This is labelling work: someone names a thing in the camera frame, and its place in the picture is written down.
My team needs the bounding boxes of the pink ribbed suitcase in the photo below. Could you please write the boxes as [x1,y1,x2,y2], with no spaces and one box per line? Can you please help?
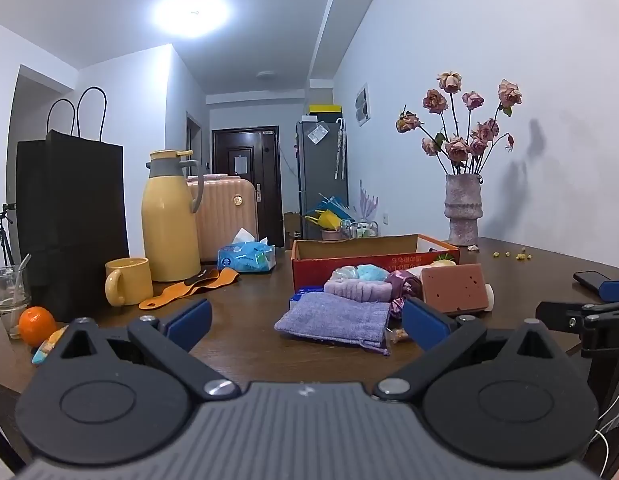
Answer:
[186,174,260,263]

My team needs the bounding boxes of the light blue fluffy puff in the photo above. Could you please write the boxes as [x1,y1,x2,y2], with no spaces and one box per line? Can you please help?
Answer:
[356,263,390,282]

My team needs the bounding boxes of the purple patterned cloth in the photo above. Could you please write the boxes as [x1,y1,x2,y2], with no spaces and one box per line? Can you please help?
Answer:
[387,270,424,318]

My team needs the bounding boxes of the dried pink roses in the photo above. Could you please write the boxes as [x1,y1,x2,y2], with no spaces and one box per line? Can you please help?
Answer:
[395,71,523,176]

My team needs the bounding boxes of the yellow thermos jug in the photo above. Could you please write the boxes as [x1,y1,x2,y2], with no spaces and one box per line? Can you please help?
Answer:
[141,149,204,282]

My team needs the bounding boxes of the clear drinking straw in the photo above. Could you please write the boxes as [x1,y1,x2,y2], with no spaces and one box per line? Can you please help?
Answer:
[12,254,32,301]

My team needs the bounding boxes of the wall picture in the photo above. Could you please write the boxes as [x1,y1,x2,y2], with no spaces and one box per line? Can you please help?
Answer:
[354,84,371,127]

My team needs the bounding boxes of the brown sponge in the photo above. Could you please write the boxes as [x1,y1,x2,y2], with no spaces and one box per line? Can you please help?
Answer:
[420,263,490,316]

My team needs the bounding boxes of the dark brown entrance door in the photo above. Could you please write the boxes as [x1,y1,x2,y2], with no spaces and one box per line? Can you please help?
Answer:
[212,126,285,248]

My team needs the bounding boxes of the yellow mug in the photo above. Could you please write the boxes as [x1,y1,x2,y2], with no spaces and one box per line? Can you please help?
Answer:
[104,257,154,307]

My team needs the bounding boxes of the bright round ceiling lamp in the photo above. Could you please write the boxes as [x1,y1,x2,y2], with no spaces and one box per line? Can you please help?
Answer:
[152,0,233,38]

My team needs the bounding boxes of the red cardboard box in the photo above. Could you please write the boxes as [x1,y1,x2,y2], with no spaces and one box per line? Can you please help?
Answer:
[291,233,461,293]

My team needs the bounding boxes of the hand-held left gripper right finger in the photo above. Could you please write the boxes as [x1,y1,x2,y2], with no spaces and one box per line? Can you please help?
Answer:
[372,297,580,402]

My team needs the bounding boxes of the white cable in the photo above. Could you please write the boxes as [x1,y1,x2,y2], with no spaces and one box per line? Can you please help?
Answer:
[593,400,619,477]

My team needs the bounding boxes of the white folded umbrella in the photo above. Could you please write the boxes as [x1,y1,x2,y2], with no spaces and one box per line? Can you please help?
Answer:
[334,119,347,181]

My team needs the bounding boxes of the black tripod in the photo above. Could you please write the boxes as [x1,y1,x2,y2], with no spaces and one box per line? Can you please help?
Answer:
[0,203,16,268]

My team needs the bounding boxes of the blue tissue pack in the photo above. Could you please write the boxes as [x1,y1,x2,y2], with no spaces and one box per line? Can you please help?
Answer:
[217,228,277,273]

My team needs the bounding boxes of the clear drinking glass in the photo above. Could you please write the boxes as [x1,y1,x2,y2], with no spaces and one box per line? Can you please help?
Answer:
[0,265,31,339]

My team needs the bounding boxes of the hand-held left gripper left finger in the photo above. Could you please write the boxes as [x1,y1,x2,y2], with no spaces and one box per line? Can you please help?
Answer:
[40,299,240,401]

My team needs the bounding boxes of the black paper bag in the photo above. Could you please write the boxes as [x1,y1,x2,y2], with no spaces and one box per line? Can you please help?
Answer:
[16,86,130,323]

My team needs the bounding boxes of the blue-purple towel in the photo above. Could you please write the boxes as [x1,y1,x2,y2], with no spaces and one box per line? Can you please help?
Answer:
[274,292,391,356]

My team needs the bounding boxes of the dark interior door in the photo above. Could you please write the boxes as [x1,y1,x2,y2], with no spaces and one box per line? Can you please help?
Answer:
[186,111,204,179]

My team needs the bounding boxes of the blue plastic bag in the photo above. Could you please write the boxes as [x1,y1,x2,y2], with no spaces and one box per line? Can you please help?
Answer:
[314,192,355,221]

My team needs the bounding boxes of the orange leather strap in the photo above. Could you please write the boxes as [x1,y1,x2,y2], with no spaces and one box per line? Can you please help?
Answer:
[138,267,240,310]

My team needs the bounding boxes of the yellow plastic bag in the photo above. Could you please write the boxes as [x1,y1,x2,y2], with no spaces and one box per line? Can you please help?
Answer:
[304,210,343,232]

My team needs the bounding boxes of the purple flower wall decal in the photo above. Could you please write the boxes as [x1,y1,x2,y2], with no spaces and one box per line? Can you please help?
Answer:
[358,180,379,221]

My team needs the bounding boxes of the scattered yellow petal bits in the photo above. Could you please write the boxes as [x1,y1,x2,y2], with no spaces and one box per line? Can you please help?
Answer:
[492,247,534,262]

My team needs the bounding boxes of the orange tangerine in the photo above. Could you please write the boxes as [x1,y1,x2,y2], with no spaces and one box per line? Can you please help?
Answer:
[18,306,57,347]

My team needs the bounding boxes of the black smartphone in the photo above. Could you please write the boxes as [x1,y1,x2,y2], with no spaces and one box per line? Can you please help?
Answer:
[573,271,613,293]

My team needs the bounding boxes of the colourful snack packet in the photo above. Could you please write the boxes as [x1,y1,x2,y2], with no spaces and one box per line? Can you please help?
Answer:
[31,325,70,365]

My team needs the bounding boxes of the wire storage rack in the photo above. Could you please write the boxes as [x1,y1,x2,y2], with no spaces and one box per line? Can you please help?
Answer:
[342,220,379,239]

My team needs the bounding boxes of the grey refrigerator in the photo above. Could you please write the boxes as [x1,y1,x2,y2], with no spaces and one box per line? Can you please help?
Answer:
[296,119,349,241]

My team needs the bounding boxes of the pink ribbed vase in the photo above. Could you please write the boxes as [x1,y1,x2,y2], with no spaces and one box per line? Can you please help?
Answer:
[444,173,484,247]

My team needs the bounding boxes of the lilac fluffy towel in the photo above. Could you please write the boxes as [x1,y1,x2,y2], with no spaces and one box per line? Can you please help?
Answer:
[323,277,393,303]

